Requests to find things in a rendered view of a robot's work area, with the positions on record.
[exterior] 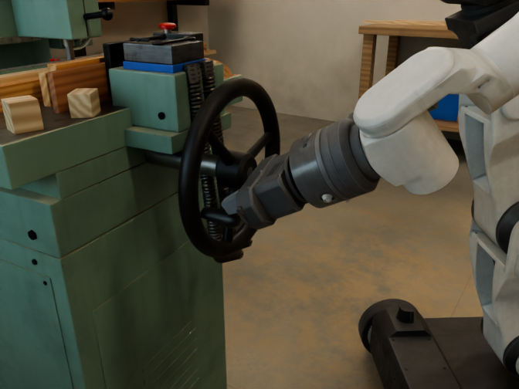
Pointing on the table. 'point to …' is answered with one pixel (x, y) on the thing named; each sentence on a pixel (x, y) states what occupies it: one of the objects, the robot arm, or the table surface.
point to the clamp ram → (113, 58)
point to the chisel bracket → (56, 19)
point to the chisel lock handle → (100, 15)
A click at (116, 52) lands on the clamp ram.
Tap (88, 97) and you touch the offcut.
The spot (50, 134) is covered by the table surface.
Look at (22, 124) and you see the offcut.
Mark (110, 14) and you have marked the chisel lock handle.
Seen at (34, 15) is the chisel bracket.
